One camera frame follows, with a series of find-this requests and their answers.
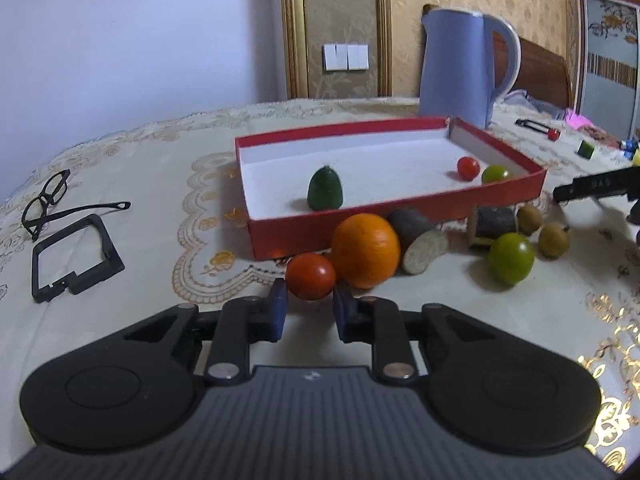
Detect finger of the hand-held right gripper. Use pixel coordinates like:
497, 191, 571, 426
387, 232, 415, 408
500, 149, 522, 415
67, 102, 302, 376
552, 166, 640, 207

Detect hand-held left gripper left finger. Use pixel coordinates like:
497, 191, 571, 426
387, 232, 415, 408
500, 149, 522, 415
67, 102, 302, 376
118, 278, 290, 387

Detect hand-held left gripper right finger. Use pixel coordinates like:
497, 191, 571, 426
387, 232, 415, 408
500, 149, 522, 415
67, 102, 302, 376
332, 284, 502, 386

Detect large red tomato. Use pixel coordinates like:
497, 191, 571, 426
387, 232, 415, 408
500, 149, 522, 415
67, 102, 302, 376
285, 253, 336, 301

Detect orange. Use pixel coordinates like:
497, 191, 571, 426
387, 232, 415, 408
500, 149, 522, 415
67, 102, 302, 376
331, 213, 402, 290

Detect brown kiwi with stem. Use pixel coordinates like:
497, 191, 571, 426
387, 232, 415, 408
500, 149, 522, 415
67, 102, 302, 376
537, 222, 572, 260

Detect small brown kiwi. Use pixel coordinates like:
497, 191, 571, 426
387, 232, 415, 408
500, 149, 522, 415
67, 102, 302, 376
516, 204, 544, 235

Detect long dark cut yam piece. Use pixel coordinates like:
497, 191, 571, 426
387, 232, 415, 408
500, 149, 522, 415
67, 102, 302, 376
386, 208, 450, 275

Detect short dark cut yam piece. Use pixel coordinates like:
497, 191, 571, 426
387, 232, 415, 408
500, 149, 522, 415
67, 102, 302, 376
467, 204, 520, 249

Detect green round fruit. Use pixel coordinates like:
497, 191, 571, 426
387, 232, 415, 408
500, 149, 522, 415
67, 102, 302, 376
481, 164, 512, 184
488, 232, 536, 287

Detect green avocado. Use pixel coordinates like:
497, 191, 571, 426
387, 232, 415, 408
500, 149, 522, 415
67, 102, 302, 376
306, 165, 345, 211

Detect red cardboard box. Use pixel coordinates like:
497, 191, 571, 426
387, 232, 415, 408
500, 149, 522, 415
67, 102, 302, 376
235, 116, 548, 261

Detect small blue and yellow items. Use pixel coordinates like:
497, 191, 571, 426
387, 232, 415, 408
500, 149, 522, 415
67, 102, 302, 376
619, 136, 640, 167

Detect crumpled clothes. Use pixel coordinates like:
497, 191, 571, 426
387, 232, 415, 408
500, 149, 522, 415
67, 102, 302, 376
492, 88, 569, 122

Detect wooden bed headboard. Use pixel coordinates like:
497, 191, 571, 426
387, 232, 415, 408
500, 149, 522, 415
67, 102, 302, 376
422, 4, 573, 109

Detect patterned wardrobe door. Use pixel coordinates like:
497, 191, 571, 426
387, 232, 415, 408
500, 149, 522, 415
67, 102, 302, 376
579, 0, 640, 142

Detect blue electric kettle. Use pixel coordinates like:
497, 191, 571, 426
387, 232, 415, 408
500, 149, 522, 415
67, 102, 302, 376
418, 8, 522, 130

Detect black eyeglasses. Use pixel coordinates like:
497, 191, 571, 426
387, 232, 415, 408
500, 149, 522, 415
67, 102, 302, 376
21, 169, 132, 242

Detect black square plastic frame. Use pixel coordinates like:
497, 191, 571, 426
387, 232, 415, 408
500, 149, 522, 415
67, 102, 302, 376
31, 213, 125, 304

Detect white wall switch panel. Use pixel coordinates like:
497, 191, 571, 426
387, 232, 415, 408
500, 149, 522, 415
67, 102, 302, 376
322, 43, 371, 72

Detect gold wall moulding frame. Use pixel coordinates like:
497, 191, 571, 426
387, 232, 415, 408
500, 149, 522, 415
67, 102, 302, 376
278, 0, 392, 100

